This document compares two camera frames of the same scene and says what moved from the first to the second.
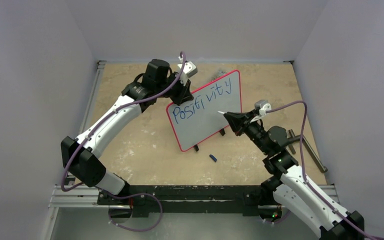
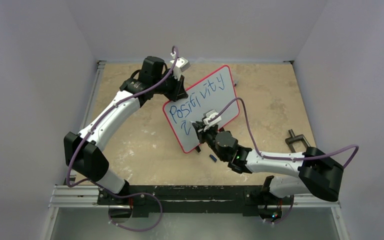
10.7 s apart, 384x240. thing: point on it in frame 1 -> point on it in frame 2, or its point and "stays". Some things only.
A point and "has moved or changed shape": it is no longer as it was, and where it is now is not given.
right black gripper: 245,122 -> 204,133
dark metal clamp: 291,138 stays
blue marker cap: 213,158 stays
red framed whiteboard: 199,119 has moved or changed shape
